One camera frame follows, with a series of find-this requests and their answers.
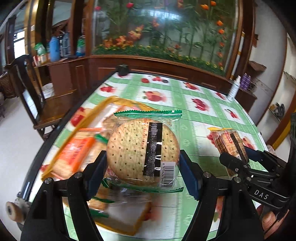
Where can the dark metal object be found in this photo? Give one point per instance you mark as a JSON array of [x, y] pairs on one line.
[[278, 111]]

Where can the purple bottle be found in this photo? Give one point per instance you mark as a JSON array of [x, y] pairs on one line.
[[245, 81]]

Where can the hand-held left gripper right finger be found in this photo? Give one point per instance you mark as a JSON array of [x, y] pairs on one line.
[[188, 178]]

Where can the brown wooden cabinet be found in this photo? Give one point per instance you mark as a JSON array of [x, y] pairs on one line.
[[104, 69]]

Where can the clear green-edged biscuit packet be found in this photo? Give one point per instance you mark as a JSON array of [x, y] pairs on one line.
[[101, 204]]

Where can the wicker basket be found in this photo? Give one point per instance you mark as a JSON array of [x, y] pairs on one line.
[[5, 85]]

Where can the blue thermos jug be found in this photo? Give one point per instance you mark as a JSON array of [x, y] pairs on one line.
[[54, 49]]

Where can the green and blue bag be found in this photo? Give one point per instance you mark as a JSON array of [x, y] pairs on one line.
[[81, 47]]

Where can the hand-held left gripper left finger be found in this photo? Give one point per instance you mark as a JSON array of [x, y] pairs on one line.
[[98, 173]]

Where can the red and white box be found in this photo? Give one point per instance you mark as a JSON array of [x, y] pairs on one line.
[[41, 59]]

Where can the orange cracker packet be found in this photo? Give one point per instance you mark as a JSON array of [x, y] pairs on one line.
[[76, 150]]

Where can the green round biscuit packet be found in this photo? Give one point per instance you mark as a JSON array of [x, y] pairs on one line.
[[138, 150]]

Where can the yellow cracker packet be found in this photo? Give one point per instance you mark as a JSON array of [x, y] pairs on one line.
[[226, 141]]

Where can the green and white bag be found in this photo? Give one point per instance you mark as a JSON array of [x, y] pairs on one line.
[[40, 49]]

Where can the dark wooden chair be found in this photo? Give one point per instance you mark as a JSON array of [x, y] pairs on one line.
[[55, 111]]

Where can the green fruit print tablecloth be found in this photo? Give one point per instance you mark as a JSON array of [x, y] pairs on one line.
[[175, 97]]

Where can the brown cardboard piece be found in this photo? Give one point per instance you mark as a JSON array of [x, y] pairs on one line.
[[257, 65]]

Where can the white container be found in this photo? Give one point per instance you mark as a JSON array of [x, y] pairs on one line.
[[48, 90]]

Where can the brown tape roll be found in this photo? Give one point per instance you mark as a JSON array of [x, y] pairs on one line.
[[16, 212]]

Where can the white patterned object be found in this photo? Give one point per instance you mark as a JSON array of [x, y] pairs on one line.
[[23, 200]]

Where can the person's right hand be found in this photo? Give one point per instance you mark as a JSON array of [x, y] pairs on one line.
[[268, 220]]

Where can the clear water bottle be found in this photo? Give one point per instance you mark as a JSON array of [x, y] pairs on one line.
[[65, 46]]

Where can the white spray bottle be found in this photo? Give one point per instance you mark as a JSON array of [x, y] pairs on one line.
[[234, 89]]

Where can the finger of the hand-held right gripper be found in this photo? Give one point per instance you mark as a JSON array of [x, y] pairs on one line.
[[256, 154], [231, 162]]

